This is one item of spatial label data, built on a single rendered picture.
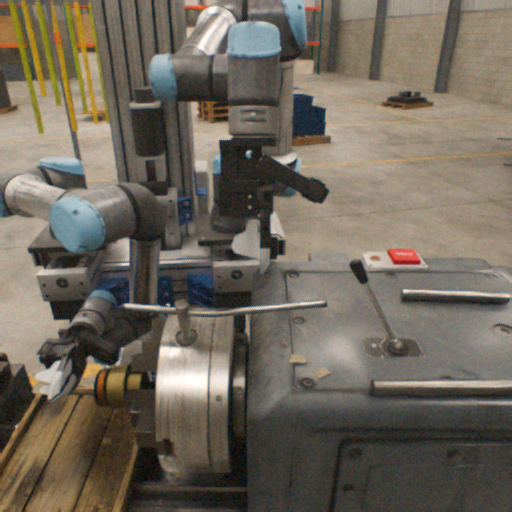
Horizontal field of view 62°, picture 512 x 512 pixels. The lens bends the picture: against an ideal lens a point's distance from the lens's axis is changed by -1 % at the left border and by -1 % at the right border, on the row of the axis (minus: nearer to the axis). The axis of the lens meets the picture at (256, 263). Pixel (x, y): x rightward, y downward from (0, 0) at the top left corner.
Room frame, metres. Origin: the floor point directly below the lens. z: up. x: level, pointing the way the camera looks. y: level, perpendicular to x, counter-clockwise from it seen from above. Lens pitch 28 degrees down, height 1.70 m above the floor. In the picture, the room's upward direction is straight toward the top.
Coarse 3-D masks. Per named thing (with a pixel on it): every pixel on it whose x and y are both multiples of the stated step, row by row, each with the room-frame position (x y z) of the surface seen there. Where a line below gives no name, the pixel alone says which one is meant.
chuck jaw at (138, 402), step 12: (132, 396) 0.59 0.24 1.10; (144, 396) 0.59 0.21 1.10; (132, 408) 0.56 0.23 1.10; (144, 408) 0.56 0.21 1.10; (132, 420) 0.55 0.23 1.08; (144, 420) 0.53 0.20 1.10; (144, 432) 0.50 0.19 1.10; (144, 444) 0.50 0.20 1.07; (156, 444) 0.50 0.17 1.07; (168, 444) 0.49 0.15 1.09; (168, 456) 0.49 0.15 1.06
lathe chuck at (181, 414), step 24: (168, 336) 0.60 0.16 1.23; (168, 360) 0.56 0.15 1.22; (192, 360) 0.56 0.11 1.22; (168, 384) 0.53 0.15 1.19; (192, 384) 0.53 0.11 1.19; (168, 408) 0.50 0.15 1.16; (192, 408) 0.50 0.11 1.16; (168, 432) 0.49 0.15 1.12; (192, 432) 0.49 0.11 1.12; (192, 456) 0.48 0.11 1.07
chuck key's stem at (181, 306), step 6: (180, 300) 0.59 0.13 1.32; (186, 300) 0.59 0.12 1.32; (180, 306) 0.58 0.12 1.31; (186, 306) 0.58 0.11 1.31; (180, 312) 0.57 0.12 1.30; (186, 312) 0.58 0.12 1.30; (180, 318) 0.58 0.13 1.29; (186, 318) 0.58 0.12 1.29; (180, 324) 0.58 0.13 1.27; (186, 324) 0.58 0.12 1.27; (180, 330) 0.59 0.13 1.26; (186, 330) 0.59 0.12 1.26; (186, 336) 0.59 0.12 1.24
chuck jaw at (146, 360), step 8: (160, 320) 0.69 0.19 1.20; (152, 328) 0.68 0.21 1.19; (160, 328) 0.68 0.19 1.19; (152, 336) 0.68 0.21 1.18; (160, 336) 0.68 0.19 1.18; (144, 344) 0.67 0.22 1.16; (152, 344) 0.67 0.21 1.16; (144, 352) 0.66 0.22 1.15; (152, 352) 0.66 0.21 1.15; (136, 360) 0.65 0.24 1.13; (144, 360) 0.65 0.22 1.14; (152, 360) 0.65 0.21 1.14; (136, 368) 0.64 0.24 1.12; (144, 368) 0.64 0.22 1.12; (152, 368) 0.64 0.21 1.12
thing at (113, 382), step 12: (108, 372) 0.64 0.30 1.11; (120, 372) 0.63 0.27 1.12; (132, 372) 0.64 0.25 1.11; (144, 372) 0.65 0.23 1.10; (96, 384) 0.62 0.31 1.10; (108, 384) 0.61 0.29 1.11; (120, 384) 0.61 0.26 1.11; (132, 384) 0.62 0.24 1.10; (144, 384) 0.66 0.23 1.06; (96, 396) 0.60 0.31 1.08; (108, 396) 0.60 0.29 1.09; (120, 396) 0.60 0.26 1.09
